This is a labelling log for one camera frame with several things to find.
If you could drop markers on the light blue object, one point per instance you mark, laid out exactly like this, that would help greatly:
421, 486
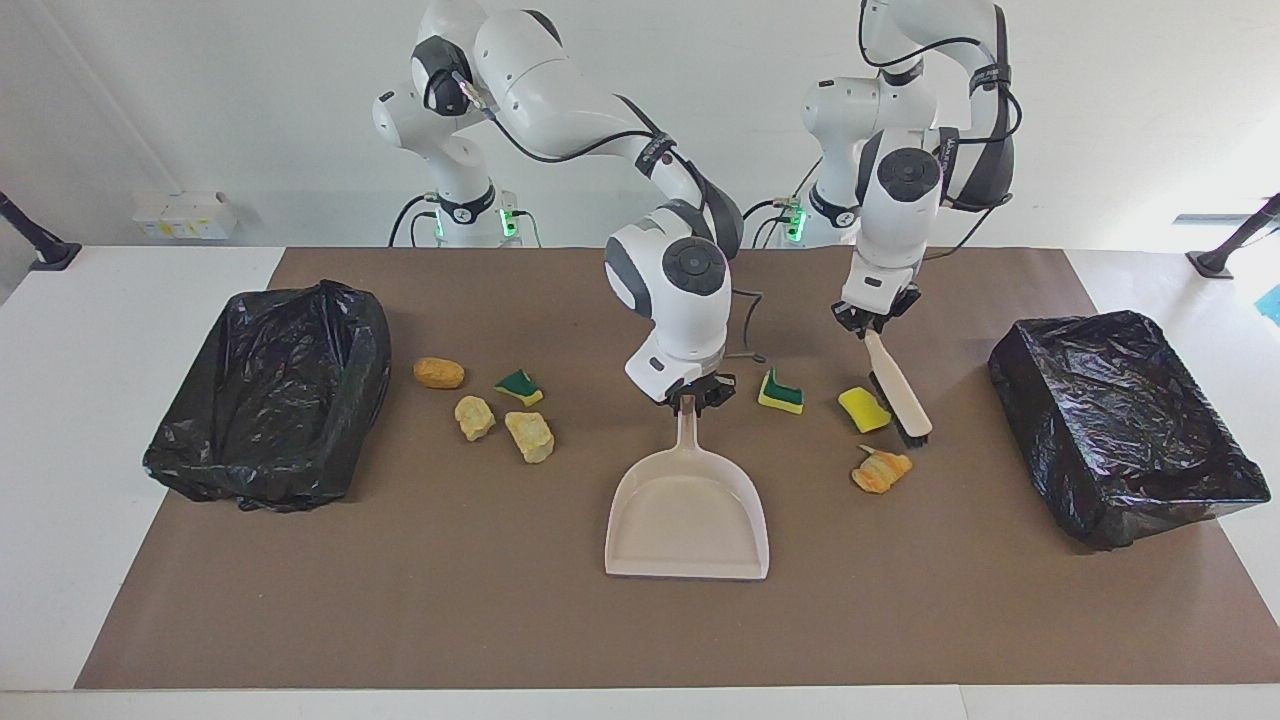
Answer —
1273, 305

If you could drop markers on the black bag lined bin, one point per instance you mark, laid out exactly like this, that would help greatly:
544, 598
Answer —
1120, 420
270, 400

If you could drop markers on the beige hand brush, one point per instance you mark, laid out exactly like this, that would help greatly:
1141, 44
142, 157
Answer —
895, 385

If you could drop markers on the beige plastic dustpan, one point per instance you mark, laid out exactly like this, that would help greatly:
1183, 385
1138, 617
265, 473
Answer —
688, 520

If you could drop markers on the white wall socket box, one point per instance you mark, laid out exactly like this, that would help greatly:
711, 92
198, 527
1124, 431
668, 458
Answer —
185, 215

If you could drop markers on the notched green yellow sponge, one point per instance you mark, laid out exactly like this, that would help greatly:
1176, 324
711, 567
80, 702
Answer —
780, 398

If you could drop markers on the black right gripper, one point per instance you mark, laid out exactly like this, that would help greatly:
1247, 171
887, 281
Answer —
712, 386

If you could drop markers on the small yellow bread chunk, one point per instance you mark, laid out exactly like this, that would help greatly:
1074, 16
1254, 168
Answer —
474, 417

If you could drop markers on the brown toy potato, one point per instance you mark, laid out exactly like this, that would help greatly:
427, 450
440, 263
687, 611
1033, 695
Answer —
439, 373

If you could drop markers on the orange toy croissant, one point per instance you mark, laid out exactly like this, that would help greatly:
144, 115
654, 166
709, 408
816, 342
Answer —
880, 470

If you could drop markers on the brown table mat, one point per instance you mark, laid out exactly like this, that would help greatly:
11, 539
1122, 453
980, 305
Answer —
500, 600

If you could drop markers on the black camera stand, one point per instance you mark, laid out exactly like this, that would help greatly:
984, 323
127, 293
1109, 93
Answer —
40, 245
1225, 255

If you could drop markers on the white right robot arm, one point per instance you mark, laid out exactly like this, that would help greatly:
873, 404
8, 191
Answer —
680, 320

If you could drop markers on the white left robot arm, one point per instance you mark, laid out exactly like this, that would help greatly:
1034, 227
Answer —
905, 220

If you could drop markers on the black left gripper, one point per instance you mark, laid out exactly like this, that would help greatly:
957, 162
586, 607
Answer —
880, 315

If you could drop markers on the triangular green yellow sponge piece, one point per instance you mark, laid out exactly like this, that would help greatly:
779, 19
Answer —
518, 385

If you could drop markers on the plain yellow sponge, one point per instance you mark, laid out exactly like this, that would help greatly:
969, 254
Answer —
863, 410

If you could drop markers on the large yellow bread chunk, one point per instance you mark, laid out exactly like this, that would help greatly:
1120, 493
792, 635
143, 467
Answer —
530, 436

